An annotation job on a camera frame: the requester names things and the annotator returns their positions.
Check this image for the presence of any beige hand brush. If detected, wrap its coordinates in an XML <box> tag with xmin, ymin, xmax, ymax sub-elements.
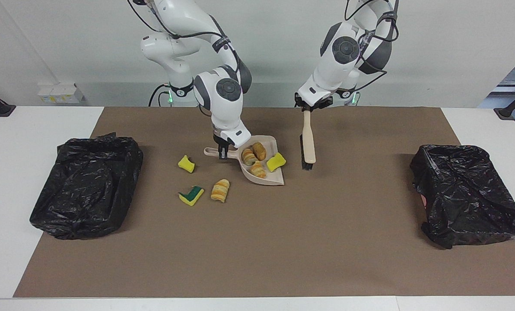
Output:
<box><xmin>299</xmin><ymin>110</ymin><xmax>317</xmax><ymax>170</ymax></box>

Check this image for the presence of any small notched yellow sponge piece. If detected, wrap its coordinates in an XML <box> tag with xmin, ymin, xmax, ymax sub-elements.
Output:
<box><xmin>178</xmin><ymin>155</ymin><xmax>196</xmax><ymax>174</ymax></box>

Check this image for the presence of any orange striped croissant roll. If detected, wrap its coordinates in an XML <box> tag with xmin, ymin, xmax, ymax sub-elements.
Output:
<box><xmin>210</xmin><ymin>179</ymin><xmax>231</xmax><ymax>203</ymax></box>

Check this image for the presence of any beige plastic dustpan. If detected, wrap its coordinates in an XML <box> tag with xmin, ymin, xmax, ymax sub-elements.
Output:
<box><xmin>203</xmin><ymin>135</ymin><xmax>286</xmax><ymax>187</ymax></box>

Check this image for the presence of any large yellow sponge piece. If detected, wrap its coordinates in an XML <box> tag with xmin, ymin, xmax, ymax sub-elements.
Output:
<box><xmin>266</xmin><ymin>152</ymin><xmax>287</xmax><ymax>173</ymax></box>

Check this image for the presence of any green-topped yellow sponge piece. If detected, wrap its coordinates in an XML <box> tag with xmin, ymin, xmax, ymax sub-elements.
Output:
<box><xmin>178</xmin><ymin>186</ymin><xmax>205</xmax><ymax>206</ymax></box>

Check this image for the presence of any black trash bag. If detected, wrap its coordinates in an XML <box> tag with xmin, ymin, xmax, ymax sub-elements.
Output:
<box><xmin>29</xmin><ymin>133</ymin><xmax>144</xmax><ymax>240</ymax></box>
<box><xmin>410</xmin><ymin>144</ymin><xmax>515</xmax><ymax>250</ymax></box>

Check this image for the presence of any brown paper table mat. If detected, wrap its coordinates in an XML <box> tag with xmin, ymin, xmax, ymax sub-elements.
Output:
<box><xmin>13</xmin><ymin>107</ymin><xmax>515</xmax><ymax>298</ymax></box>

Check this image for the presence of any white box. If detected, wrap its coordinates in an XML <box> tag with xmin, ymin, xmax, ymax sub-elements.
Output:
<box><xmin>37</xmin><ymin>83</ymin><xmax>85</xmax><ymax>104</ymax></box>

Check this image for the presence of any black right base cable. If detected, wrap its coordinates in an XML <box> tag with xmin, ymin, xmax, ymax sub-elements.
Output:
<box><xmin>148</xmin><ymin>83</ymin><xmax>172</xmax><ymax>107</ymax></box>

